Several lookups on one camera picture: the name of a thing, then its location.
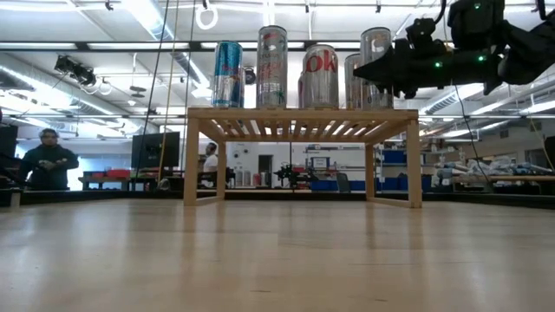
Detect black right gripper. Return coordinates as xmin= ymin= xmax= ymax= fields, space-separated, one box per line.
xmin=352 ymin=0 xmax=508 ymax=100

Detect silver Celsius can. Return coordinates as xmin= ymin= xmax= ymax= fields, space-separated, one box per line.
xmin=360 ymin=26 xmax=395 ymax=109

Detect Celsius Tropical Vibe can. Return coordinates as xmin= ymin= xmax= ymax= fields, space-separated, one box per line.
xmin=343 ymin=53 xmax=364 ymax=109

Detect Celsius Peach Vibe can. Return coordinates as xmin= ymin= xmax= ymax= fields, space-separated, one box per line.
xmin=256 ymin=24 xmax=289 ymax=109

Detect wooden slatted shelf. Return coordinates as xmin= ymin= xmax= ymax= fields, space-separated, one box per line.
xmin=183 ymin=107 xmax=423 ymax=209

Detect blue storage bin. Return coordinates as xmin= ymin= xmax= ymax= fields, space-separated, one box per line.
xmin=376 ymin=176 xmax=434 ymax=192
xmin=310 ymin=179 xmax=368 ymax=192
xmin=381 ymin=149 xmax=408 ymax=165

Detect cluttered workbench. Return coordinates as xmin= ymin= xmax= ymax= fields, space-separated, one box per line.
xmin=433 ymin=155 xmax=555 ymax=194

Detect black background machine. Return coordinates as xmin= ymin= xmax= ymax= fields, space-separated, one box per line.
xmin=273 ymin=162 xmax=320 ymax=191

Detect black ceiling beam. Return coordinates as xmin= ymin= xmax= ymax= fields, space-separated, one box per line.
xmin=11 ymin=40 xmax=452 ymax=52

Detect person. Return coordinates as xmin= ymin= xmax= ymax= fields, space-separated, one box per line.
xmin=199 ymin=141 xmax=220 ymax=188
xmin=17 ymin=127 xmax=81 ymax=192

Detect black monitor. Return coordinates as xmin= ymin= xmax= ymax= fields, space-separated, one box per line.
xmin=131 ymin=132 xmax=181 ymax=171

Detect white hanging ring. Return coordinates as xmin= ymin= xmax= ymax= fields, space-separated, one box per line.
xmin=194 ymin=3 xmax=219 ymax=31

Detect black hanging cable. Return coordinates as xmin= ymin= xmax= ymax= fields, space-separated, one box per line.
xmin=134 ymin=0 xmax=171 ymax=181

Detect black ceiling camera rig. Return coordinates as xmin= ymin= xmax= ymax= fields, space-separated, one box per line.
xmin=54 ymin=55 xmax=97 ymax=88

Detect black aluminium table frame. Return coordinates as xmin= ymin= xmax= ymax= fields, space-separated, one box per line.
xmin=0 ymin=186 xmax=555 ymax=210

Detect silver ceiling ventilation duct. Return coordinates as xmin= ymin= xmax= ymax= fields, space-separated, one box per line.
xmin=0 ymin=54 xmax=161 ymax=135

